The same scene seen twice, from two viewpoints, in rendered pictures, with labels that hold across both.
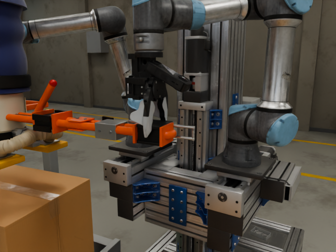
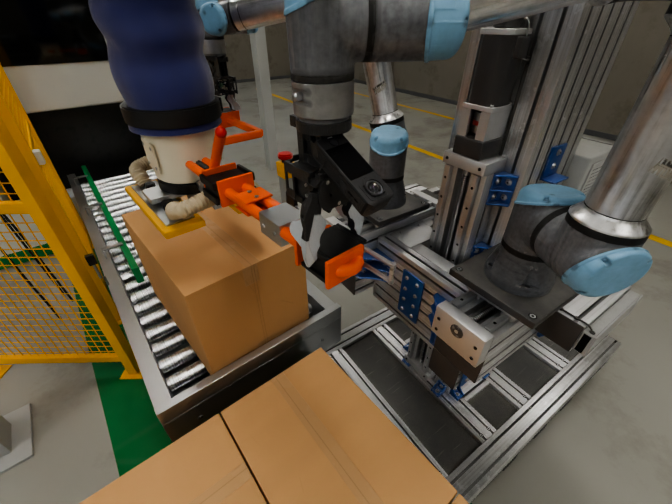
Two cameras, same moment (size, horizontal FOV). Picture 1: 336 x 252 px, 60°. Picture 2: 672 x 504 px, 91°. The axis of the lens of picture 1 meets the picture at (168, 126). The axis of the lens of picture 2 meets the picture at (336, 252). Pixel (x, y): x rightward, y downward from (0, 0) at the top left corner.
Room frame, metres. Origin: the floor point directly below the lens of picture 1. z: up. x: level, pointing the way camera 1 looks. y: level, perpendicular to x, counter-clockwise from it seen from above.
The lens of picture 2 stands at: (0.36, -0.15, 1.55)
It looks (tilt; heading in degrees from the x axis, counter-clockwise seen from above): 36 degrees down; 25
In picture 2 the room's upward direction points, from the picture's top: straight up
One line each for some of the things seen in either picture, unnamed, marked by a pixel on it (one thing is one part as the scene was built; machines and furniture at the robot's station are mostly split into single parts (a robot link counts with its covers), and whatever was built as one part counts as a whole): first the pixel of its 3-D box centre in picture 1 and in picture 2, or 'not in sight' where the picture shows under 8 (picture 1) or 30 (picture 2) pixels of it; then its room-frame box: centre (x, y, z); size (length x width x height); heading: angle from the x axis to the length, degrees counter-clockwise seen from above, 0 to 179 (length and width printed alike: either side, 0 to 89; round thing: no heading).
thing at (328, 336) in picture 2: not in sight; (266, 373); (0.92, 0.39, 0.48); 0.70 x 0.03 x 0.15; 154
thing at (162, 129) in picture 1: (153, 132); (328, 255); (0.74, 0.04, 1.24); 0.08 x 0.07 x 0.05; 66
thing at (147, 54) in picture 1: (146, 76); (321, 161); (0.76, 0.05, 1.39); 0.09 x 0.08 x 0.12; 65
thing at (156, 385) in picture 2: not in sight; (104, 255); (1.14, 1.59, 0.50); 2.31 x 0.05 x 0.19; 64
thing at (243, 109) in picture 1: (244, 120); (543, 217); (1.10, -0.30, 1.20); 0.13 x 0.12 x 0.14; 30
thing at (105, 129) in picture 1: (111, 129); (283, 223); (0.80, 0.16, 1.24); 0.07 x 0.07 x 0.04; 66
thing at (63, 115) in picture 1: (53, 120); (228, 184); (0.89, 0.36, 1.25); 0.10 x 0.08 x 0.06; 156
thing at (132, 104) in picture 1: (140, 109); (388, 150); (1.37, 0.13, 1.20); 0.13 x 0.12 x 0.14; 15
